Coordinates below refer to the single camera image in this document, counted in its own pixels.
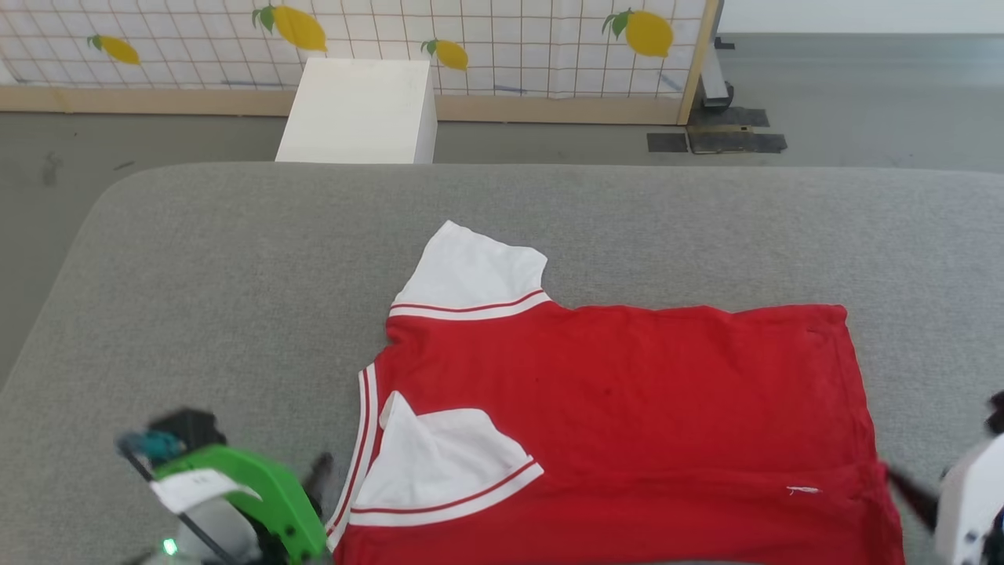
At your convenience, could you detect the grey metal stand foot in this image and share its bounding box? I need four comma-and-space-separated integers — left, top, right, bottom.
700, 38, 737, 110

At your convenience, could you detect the white box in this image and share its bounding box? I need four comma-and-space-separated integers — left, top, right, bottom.
275, 57, 438, 165

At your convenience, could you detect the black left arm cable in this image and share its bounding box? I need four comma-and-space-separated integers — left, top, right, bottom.
116, 430, 236, 565

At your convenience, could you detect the red white polo shirt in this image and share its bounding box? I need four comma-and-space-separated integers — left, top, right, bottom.
325, 220, 908, 565

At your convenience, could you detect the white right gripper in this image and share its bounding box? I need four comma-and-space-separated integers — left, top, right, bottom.
885, 434, 1004, 565

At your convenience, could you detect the lemon print grid curtain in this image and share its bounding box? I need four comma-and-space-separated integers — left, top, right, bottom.
0, 0, 707, 100

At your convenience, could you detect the black floor mat under stand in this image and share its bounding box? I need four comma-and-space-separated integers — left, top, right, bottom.
689, 107, 770, 129

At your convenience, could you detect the long black floor mat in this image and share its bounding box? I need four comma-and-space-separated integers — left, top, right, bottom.
687, 129, 788, 155

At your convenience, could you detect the lemon pattern grid screen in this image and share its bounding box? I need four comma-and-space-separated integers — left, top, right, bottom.
0, 0, 721, 126

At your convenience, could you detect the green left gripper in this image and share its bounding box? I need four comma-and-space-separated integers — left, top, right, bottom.
154, 444, 336, 564

